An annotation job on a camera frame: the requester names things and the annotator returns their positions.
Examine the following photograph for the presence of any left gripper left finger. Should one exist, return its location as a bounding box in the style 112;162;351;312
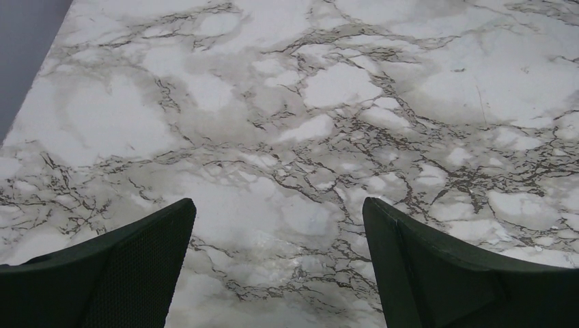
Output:
1;198;196;327

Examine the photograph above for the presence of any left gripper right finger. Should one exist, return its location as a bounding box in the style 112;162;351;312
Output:
363;197;578;327

